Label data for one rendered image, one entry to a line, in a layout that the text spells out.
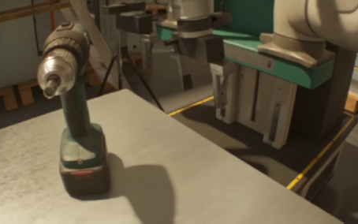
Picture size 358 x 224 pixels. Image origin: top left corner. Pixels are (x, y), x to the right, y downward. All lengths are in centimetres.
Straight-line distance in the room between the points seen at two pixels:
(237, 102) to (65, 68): 102
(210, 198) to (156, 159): 12
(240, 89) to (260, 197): 83
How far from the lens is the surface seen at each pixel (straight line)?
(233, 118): 127
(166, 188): 44
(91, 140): 44
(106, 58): 182
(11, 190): 50
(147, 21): 81
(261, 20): 99
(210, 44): 58
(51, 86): 26
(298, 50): 76
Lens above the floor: 95
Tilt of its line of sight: 28 degrees down
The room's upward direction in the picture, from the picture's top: straight up
